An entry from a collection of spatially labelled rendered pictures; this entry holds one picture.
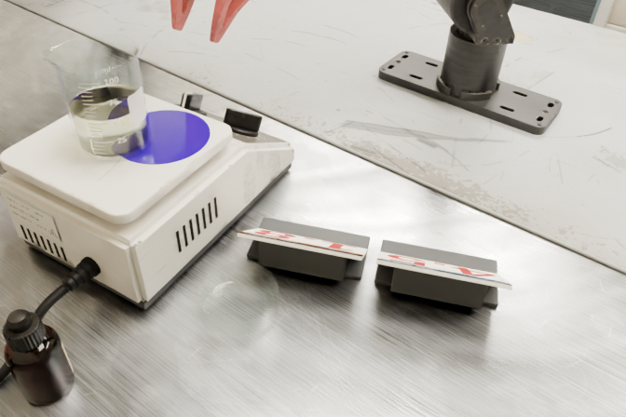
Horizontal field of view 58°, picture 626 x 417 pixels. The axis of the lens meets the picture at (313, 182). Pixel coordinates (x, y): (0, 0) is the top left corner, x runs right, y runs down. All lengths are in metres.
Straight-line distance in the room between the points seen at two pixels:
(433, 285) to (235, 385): 0.15
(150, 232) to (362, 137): 0.27
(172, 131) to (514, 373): 0.29
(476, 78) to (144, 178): 0.38
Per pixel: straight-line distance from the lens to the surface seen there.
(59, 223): 0.42
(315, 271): 0.42
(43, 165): 0.42
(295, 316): 0.41
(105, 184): 0.39
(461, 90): 0.64
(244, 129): 0.48
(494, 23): 0.59
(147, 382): 0.39
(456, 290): 0.41
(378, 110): 0.62
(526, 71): 0.75
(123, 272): 0.39
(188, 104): 0.51
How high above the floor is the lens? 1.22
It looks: 39 degrees down
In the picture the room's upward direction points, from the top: 2 degrees clockwise
